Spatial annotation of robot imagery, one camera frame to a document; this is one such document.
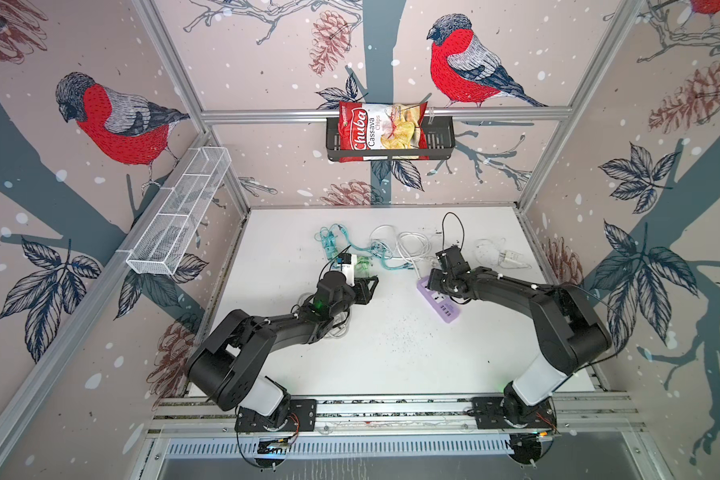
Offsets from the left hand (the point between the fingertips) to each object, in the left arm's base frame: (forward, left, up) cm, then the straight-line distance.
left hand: (376, 280), depth 85 cm
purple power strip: (-4, -22, -10) cm, 24 cm away
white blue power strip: (+16, +15, -3) cm, 22 cm away
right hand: (+3, -19, -11) cm, 22 cm away
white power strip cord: (+21, -14, -11) cm, 28 cm away
